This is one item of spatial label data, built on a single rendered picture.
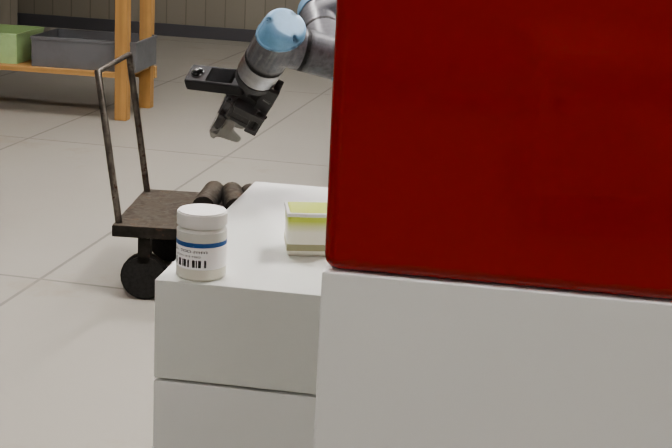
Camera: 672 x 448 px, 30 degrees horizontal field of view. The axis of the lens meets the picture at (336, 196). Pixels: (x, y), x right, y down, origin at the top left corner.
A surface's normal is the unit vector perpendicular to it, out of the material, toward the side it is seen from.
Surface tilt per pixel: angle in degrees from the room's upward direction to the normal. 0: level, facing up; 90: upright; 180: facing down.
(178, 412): 90
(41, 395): 0
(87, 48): 90
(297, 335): 90
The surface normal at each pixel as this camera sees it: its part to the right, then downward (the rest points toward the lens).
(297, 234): 0.10, 0.24
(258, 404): -0.16, 0.23
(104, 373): 0.04, -0.97
